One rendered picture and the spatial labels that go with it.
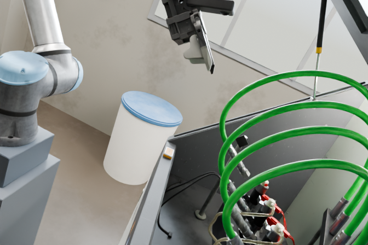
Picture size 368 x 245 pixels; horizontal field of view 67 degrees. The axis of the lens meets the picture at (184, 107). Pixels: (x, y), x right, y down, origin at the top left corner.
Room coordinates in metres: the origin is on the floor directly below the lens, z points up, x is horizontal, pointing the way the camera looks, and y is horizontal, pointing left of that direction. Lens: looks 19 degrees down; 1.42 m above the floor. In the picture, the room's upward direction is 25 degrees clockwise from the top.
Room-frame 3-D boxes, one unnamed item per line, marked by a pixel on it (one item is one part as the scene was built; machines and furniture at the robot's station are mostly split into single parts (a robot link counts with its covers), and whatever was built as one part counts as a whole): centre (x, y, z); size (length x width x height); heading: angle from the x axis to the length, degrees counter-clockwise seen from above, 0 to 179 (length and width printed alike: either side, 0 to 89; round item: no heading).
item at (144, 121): (2.04, 0.22, 0.31); 0.51 x 0.51 x 0.62
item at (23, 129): (0.67, 0.43, 0.95); 0.15 x 0.15 x 0.10
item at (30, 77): (0.68, 0.43, 1.07); 0.13 x 0.12 x 0.14; 170
